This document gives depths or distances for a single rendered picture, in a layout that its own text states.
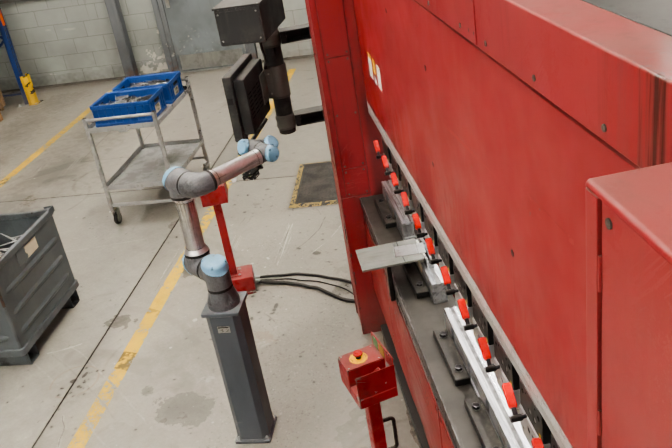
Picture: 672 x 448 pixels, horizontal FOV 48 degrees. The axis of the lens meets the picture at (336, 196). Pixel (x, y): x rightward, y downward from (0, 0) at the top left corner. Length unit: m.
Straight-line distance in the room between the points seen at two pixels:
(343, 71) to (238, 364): 1.50
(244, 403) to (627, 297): 3.17
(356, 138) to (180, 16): 6.97
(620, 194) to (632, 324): 0.11
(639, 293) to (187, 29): 10.12
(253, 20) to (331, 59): 0.43
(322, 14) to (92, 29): 7.71
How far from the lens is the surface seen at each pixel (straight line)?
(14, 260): 4.93
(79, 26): 11.24
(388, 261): 3.16
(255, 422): 3.84
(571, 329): 1.52
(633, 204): 0.68
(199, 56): 10.70
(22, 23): 11.61
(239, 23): 3.85
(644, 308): 0.68
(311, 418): 3.98
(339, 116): 3.83
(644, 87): 1.02
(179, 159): 6.64
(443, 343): 2.82
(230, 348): 3.58
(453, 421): 2.56
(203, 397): 4.29
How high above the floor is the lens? 2.61
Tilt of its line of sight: 25 degrees down
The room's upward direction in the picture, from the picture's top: 9 degrees counter-clockwise
